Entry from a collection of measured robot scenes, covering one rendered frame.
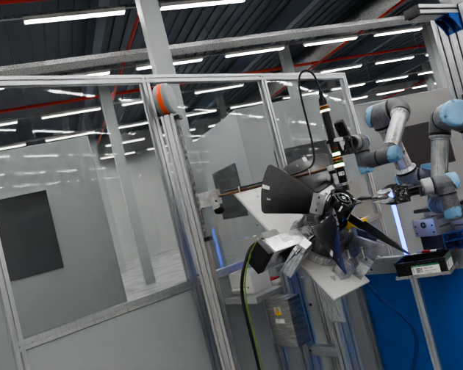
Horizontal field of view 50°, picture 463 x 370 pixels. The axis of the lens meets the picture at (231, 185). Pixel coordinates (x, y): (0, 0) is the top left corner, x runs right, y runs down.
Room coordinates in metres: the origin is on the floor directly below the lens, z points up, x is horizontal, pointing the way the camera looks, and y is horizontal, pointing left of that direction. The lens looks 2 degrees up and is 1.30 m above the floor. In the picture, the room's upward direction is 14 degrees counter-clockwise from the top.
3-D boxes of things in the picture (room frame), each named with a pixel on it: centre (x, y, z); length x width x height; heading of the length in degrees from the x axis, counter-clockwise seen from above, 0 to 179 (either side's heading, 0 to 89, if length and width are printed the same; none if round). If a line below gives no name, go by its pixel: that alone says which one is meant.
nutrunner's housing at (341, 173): (2.23, -0.49, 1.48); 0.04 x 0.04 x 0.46
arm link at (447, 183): (2.17, -0.90, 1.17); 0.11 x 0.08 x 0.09; 78
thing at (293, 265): (2.05, -0.18, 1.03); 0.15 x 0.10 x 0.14; 41
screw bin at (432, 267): (2.23, -0.74, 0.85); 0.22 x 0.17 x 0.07; 57
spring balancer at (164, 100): (2.40, 0.21, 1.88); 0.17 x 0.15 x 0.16; 131
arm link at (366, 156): (2.44, -0.67, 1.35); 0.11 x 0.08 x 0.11; 48
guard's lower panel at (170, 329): (2.78, -0.02, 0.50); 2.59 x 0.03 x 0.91; 131
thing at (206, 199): (2.38, 0.12, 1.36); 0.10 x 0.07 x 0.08; 76
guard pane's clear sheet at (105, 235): (2.78, -0.02, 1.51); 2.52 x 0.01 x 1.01; 131
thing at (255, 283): (2.54, 0.04, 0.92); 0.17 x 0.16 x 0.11; 41
